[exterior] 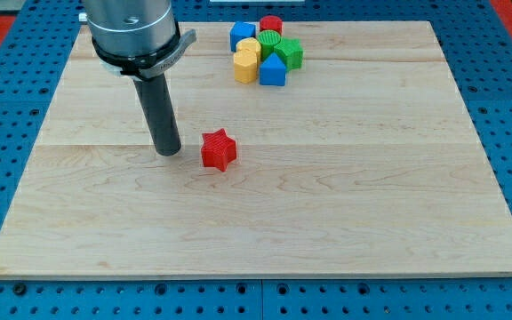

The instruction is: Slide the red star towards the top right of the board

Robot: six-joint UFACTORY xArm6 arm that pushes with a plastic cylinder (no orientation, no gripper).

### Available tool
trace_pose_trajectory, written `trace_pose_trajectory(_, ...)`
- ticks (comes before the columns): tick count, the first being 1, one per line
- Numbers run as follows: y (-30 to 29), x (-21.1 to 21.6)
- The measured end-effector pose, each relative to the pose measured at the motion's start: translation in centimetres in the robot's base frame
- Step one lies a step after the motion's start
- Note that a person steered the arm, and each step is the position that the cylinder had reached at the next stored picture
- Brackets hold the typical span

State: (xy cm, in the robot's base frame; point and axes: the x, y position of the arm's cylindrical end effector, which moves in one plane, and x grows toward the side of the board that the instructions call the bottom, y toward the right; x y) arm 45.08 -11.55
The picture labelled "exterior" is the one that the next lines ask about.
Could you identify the green star block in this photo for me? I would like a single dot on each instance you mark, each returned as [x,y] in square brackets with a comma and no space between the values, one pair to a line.
[289,50]

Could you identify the yellow hexagon block front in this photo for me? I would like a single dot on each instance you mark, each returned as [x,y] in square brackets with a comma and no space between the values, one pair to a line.
[245,65]

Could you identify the wooden board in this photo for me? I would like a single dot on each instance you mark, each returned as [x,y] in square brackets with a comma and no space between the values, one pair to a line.
[366,164]

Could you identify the red cylinder block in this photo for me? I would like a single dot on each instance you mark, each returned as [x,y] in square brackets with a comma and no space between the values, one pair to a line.
[271,22]

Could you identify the yellow hexagon block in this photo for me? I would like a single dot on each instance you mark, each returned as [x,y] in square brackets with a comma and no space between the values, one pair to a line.
[250,44]
[245,65]

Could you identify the blue triangle block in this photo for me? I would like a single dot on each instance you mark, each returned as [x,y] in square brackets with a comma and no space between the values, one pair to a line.
[272,71]

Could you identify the red star block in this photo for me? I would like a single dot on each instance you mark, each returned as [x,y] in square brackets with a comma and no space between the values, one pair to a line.
[218,150]

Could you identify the yellow hexagon block rear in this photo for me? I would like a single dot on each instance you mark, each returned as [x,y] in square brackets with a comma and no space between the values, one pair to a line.
[250,44]

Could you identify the blue cube block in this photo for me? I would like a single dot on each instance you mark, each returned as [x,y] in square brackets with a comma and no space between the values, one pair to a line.
[239,32]

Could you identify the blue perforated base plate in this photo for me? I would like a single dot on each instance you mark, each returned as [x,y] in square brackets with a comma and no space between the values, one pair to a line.
[478,48]

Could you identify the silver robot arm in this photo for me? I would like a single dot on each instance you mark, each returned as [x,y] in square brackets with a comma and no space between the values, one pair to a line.
[141,39]

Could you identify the green cylinder block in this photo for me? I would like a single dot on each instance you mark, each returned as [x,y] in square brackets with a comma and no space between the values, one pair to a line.
[268,39]

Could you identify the black and grey tool clamp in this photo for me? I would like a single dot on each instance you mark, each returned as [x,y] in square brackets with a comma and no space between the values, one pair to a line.
[151,65]

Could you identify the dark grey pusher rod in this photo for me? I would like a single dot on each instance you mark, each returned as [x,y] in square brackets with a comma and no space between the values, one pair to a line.
[157,107]

